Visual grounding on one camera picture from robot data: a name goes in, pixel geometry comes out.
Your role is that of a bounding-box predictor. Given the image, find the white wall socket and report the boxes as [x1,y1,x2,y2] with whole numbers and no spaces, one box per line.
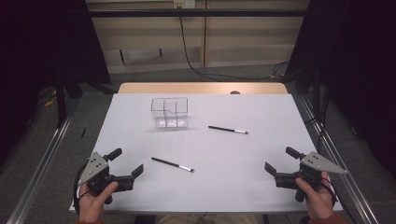
[173,0,197,9]

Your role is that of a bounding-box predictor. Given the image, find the left hand-held gripper cable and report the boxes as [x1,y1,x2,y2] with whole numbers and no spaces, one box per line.
[72,161,92,217]

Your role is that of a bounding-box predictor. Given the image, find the aluminium floor rail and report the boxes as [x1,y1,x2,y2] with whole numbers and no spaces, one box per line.
[298,94,380,224]
[6,98,82,224]

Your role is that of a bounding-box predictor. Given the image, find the person's right hand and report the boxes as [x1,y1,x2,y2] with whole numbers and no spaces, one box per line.
[294,172,336,220]

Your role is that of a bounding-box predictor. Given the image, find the person's left hand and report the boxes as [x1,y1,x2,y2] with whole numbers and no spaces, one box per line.
[78,181,120,224]

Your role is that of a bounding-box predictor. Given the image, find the white table cover sheet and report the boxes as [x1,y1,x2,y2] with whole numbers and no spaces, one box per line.
[68,92,344,215]

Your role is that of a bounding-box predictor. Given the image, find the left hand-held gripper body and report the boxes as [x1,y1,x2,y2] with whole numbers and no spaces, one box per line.
[78,151,135,205]

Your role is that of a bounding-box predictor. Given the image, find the clear plastic pen holder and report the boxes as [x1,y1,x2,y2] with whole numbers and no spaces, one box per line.
[150,96,190,130]

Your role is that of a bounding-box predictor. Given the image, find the black metal stand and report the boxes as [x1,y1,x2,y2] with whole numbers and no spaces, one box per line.
[53,70,117,129]
[312,66,332,151]

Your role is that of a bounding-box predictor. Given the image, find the dark curtain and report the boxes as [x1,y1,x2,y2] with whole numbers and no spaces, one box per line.
[285,0,396,180]
[0,0,112,164]

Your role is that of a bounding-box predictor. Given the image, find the black horizontal frame bar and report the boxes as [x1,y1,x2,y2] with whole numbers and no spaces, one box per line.
[88,8,310,19]

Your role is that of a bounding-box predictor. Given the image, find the black pen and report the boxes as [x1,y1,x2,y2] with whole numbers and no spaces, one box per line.
[207,125,249,135]
[150,157,196,174]

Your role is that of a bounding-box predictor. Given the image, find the right hand-held gripper cable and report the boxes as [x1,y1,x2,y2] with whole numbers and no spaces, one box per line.
[320,175,339,208]

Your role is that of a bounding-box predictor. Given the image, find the hand-held gripper cable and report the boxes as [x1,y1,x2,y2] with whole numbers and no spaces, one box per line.
[72,161,92,217]
[320,175,339,208]

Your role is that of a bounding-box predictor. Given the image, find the black hanging wall cable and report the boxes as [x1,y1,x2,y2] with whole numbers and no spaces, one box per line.
[178,15,290,82]

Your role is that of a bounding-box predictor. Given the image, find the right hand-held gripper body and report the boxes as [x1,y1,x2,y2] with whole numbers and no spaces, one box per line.
[275,151,348,203]

